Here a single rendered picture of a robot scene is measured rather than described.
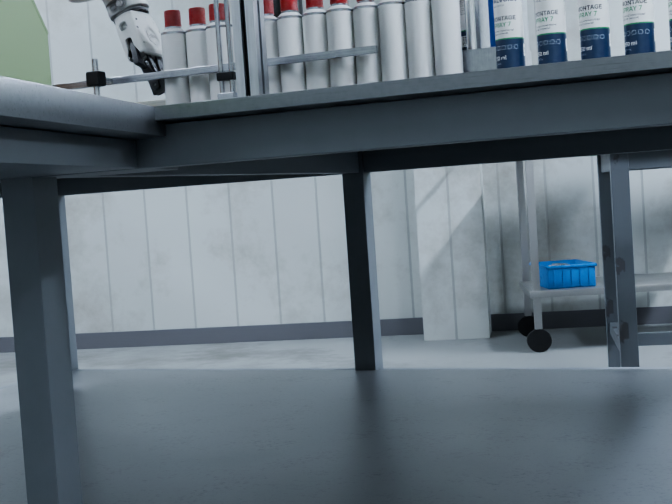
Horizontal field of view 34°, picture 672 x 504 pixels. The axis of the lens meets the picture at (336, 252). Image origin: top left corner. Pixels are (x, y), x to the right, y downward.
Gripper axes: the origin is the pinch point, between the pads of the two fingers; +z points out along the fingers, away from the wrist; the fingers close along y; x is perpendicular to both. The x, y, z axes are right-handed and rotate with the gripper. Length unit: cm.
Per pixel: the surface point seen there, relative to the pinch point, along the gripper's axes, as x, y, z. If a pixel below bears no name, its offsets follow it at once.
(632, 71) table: -91, -65, 47
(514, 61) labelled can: -68, -2, 29
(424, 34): -55, -2, 17
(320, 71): -34.1, -2.1, 14.0
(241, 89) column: -23.9, -16.7, 13.9
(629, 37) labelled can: -88, -2, 34
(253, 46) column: -29.3, -16.8, 8.0
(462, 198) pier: 28, 289, 22
